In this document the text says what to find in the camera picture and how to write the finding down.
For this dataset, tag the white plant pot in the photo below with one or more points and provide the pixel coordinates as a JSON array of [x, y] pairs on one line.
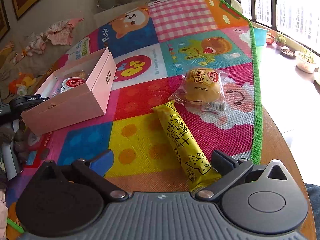
[[307, 62]]

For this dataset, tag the pink baby clothes pile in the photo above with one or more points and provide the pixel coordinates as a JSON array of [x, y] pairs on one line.
[[59, 33]]

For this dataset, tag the beige sofa cover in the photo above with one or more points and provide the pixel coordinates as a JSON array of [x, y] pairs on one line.
[[28, 63]]

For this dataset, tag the pink cardboard box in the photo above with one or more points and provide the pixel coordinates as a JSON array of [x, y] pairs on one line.
[[86, 101]]

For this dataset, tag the rice cracker sandwich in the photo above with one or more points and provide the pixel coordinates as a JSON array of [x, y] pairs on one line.
[[68, 82]]

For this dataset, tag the teal plastic bucket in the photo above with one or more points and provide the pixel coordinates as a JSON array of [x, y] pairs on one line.
[[260, 35]]

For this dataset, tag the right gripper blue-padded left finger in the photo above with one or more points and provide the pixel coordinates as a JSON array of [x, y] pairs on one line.
[[91, 173]]

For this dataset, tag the yellow cheese snack bar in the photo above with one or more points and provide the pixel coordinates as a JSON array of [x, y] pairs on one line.
[[193, 161]]

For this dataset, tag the orange yellow plush toy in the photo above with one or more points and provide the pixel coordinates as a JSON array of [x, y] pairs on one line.
[[20, 85]]

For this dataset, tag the gloved left hand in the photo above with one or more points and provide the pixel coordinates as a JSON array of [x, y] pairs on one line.
[[14, 150]]

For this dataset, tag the pink yellow folded blanket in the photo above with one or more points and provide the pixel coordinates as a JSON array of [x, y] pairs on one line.
[[6, 50]]

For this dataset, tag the dark plant dish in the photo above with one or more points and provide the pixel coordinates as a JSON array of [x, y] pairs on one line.
[[286, 52]]

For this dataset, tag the round yellow bun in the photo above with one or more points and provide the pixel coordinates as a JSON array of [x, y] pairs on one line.
[[203, 88]]

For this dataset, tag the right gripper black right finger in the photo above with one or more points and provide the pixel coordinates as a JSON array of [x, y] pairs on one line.
[[233, 173]]

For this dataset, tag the colourful cartoon play mat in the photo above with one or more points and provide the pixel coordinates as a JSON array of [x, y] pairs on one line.
[[152, 47]]

